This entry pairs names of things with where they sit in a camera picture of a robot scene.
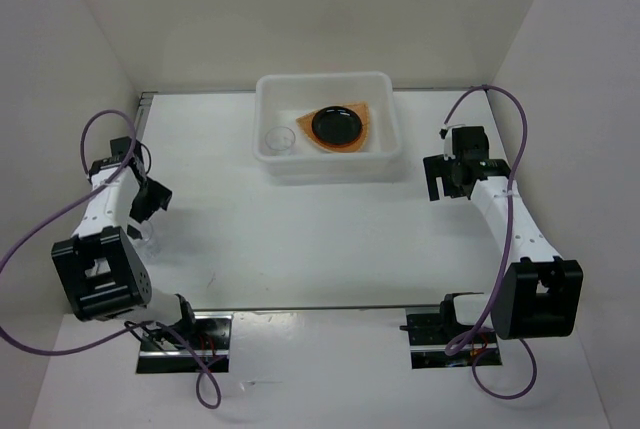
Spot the clear plastic cup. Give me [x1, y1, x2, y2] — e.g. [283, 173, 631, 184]
[264, 126, 296, 156]
[127, 221, 161, 261]

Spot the black round plate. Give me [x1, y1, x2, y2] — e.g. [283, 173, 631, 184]
[311, 106, 363, 145]

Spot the tan woven triangular plate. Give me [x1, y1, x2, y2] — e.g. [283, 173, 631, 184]
[295, 102, 371, 137]

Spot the orange plastic plate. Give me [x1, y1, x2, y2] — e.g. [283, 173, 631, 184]
[305, 131, 368, 153]

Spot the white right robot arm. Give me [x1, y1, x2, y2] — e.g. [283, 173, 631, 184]
[423, 126, 583, 342]

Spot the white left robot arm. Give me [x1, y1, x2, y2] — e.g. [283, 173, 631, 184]
[51, 136, 199, 349]

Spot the translucent white plastic bin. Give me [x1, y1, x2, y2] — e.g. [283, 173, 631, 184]
[253, 71, 403, 184]

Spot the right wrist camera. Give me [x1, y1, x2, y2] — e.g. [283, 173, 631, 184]
[439, 124, 464, 160]

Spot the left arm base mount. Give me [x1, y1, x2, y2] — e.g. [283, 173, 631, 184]
[135, 311, 233, 375]

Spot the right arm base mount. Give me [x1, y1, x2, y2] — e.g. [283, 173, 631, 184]
[399, 305, 502, 370]

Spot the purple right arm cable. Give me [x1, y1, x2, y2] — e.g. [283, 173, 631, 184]
[443, 83, 539, 400]

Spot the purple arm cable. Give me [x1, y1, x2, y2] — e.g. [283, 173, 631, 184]
[0, 109, 224, 409]
[443, 83, 539, 400]

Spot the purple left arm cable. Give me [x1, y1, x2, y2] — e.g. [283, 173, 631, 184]
[0, 109, 224, 409]

